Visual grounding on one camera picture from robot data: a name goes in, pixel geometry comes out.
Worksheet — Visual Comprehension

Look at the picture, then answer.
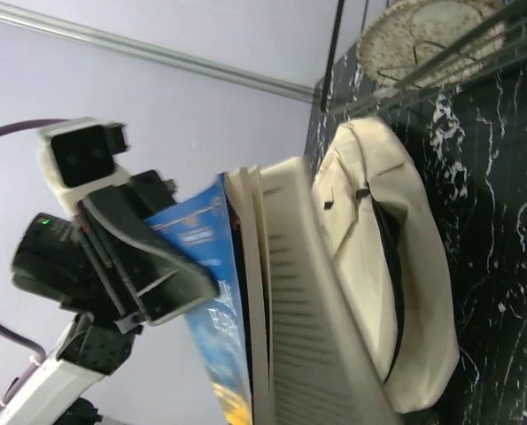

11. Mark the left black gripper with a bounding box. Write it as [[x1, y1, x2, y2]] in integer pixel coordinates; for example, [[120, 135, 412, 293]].
[[12, 170, 219, 334]]

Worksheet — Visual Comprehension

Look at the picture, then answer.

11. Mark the landscape cover thin book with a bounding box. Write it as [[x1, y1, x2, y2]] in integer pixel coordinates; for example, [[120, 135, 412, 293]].
[[147, 157, 399, 424]]

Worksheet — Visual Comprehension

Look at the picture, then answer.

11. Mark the cream canvas student bag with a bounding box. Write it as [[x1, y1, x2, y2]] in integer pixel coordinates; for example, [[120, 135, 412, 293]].
[[313, 117, 460, 413]]

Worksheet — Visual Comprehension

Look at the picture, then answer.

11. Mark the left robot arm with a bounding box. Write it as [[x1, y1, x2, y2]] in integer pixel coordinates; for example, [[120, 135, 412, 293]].
[[0, 170, 218, 424]]

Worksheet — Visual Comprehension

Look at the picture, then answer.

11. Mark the patterned beige small plate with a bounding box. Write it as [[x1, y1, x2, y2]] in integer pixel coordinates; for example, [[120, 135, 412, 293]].
[[356, 1, 506, 88]]

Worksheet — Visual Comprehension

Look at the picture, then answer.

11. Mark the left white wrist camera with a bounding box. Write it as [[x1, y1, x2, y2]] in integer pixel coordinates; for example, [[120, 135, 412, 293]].
[[37, 117, 130, 217]]

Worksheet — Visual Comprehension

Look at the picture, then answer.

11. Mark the black wire dish rack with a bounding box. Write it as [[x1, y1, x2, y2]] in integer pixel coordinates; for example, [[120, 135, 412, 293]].
[[317, 1, 527, 116]]

